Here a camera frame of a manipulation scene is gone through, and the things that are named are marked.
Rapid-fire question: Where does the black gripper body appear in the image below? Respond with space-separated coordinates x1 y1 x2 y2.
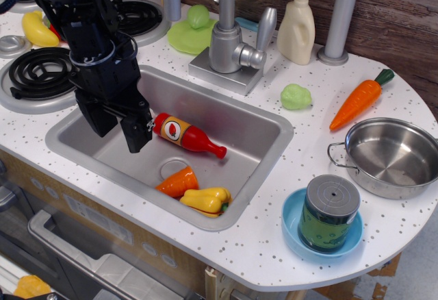
70 54 149 120

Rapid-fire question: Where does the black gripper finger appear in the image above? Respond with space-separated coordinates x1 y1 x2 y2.
120 110 153 153
75 89 118 137

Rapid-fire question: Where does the light green toy broccoli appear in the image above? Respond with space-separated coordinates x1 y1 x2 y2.
281 84 312 110

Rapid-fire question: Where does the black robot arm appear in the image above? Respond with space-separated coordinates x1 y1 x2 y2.
1 0 152 153

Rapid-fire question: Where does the stainless steel pot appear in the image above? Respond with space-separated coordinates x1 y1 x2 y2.
327 118 437 200

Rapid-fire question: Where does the red toy ketchup bottle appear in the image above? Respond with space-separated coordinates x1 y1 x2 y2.
153 113 227 159

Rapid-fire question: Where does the black middle stove burner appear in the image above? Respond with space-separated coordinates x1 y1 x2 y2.
113 0 171 47

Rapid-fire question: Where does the black stove burner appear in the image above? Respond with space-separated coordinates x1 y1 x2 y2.
1 47 77 114
113 0 171 47

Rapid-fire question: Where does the orange toy carrot half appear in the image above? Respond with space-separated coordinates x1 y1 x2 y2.
155 166 199 198

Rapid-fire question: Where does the black front stove burner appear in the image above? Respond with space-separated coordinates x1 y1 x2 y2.
1 47 77 114

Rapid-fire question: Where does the red toy chili pepper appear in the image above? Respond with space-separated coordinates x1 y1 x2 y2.
48 24 63 41

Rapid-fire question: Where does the green toy plate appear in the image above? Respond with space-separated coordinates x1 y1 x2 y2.
167 19 216 55

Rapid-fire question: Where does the yellow toy banana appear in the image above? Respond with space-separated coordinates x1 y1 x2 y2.
21 10 60 47

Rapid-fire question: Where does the grey toy sink basin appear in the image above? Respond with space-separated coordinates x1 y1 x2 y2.
46 66 293 231

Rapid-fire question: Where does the silver stove knob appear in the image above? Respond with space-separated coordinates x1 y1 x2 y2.
0 35 32 59

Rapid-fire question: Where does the yellow toy bell pepper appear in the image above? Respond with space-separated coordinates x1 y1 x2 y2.
179 187 232 218

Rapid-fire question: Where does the green toy lime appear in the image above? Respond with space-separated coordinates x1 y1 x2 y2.
187 5 209 29

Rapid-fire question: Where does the silver toy faucet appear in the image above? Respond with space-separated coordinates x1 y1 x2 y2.
188 0 277 95

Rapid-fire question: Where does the light blue toy utensil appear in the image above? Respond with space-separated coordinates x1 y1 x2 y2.
235 17 259 33

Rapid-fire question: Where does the light blue plastic bowl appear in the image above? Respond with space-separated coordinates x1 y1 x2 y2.
281 188 363 262

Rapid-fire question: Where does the cream plastic detergent bottle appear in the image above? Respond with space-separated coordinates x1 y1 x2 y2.
276 0 315 65

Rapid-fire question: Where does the yellow cloth on floor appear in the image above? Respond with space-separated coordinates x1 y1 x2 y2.
13 275 51 299

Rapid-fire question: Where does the green toy can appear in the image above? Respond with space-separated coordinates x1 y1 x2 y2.
298 175 361 253

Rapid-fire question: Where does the grey right support pole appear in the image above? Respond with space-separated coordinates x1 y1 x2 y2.
318 0 356 66

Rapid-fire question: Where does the grey oven door handle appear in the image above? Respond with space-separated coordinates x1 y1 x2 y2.
27 210 192 299

